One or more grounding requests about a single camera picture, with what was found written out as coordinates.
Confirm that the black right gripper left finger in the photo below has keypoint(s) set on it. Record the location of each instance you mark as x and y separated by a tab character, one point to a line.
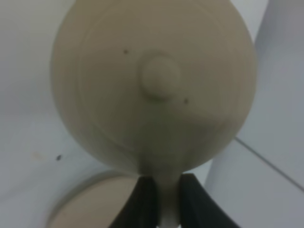
141	209

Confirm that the brown teapot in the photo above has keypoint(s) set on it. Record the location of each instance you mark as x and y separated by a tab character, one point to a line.
154	87

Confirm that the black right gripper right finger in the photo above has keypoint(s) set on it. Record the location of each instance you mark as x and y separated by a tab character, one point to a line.
197	208

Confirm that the brown far cup saucer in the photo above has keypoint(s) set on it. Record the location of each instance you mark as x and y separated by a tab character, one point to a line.
94	205

